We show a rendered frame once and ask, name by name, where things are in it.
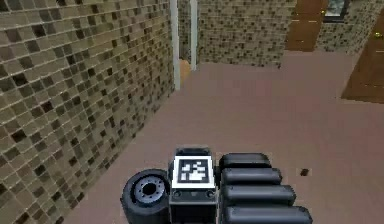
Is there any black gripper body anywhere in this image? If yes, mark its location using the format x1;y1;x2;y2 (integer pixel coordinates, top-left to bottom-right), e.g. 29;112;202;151
120;168;172;224

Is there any brown wooden chest of drawers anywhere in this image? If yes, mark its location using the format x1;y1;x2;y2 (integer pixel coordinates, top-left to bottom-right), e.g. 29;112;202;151
284;0;329;53

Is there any brown wooden cupboard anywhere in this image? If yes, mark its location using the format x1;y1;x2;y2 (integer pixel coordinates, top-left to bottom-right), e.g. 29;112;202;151
340;9;384;105

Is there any dark framed wall picture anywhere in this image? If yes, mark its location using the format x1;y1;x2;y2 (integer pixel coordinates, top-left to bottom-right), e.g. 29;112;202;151
322;0;351;24

